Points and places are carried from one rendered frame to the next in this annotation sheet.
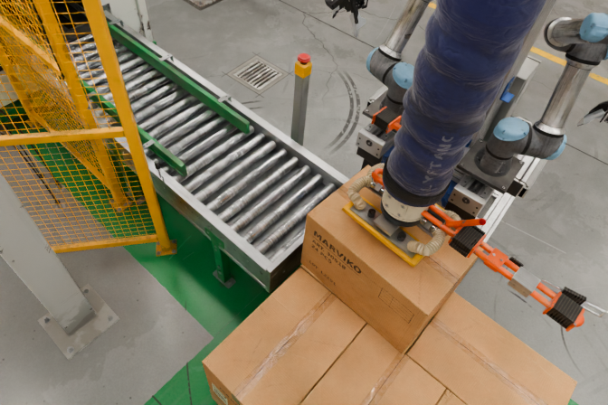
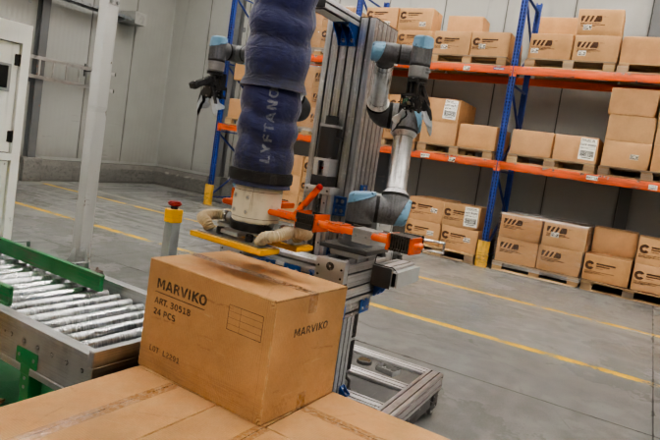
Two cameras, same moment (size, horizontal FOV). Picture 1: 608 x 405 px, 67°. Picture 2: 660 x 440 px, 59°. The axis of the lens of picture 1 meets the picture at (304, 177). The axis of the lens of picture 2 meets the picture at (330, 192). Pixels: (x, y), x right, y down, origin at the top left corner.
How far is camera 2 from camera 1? 1.53 m
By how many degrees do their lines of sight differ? 46
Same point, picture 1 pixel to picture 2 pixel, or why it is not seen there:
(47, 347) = not seen: outside the picture
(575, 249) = not seen: outside the picture
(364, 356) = (206, 425)
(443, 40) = (257, 7)
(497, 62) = (295, 17)
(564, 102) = (398, 164)
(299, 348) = (114, 415)
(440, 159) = (272, 122)
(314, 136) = not seen: hidden behind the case
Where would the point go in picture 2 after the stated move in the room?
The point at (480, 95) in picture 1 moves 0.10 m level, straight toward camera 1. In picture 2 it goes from (290, 46) to (277, 39)
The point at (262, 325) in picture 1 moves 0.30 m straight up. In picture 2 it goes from (68, 399) to (79, 304)
